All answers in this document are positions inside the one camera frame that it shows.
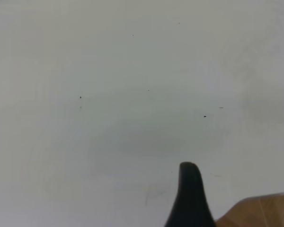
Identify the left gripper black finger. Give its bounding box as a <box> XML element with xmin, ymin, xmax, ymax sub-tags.
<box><xmin>164</xmin><ymin>161</ymin><xmax>217</xmax><ymax>227</ymax></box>

